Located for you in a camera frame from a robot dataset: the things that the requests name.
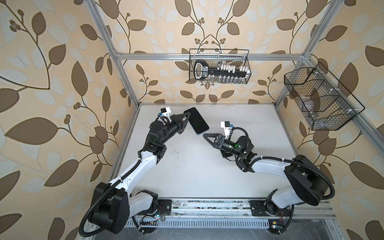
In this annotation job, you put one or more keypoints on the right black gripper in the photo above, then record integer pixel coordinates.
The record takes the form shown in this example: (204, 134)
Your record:
(220, 140)

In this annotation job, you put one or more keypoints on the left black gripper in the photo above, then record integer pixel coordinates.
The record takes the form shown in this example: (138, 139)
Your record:
(174, 120)

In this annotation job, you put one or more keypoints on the black smartphone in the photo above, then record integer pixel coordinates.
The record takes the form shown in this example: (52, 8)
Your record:
(226, 154)
(197, 122)

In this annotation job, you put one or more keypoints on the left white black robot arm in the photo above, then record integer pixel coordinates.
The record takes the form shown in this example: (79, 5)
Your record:
(112, 204)

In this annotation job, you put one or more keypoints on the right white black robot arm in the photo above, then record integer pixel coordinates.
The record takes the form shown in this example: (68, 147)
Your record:
(307, 183)

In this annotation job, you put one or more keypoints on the black tool with white bits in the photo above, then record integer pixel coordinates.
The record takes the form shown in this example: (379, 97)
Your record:
(202, 70)

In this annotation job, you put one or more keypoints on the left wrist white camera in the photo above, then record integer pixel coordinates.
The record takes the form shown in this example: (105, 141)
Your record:
(165, 112)

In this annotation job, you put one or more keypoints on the wrist white camera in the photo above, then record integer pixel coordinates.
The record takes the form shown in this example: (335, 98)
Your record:
(165, 112)
(227, 126)

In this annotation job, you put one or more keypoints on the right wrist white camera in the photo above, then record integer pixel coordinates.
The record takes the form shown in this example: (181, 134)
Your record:
(227, 126)

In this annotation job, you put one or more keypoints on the back wall wire basket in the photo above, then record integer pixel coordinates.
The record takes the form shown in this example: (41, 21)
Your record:
(213, 56)

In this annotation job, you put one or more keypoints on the wall wire basket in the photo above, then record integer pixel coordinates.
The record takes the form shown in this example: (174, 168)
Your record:
(213, 56)
(326, 103)

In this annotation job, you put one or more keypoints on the aluminium front rail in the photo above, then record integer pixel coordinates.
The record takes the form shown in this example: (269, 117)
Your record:
(226, 214)

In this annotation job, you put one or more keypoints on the right wall wire basket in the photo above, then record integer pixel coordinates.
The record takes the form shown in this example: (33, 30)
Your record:
(326, 103)

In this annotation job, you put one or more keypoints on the aluminium frame bars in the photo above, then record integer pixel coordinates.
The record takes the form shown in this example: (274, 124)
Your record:
(361, 122)

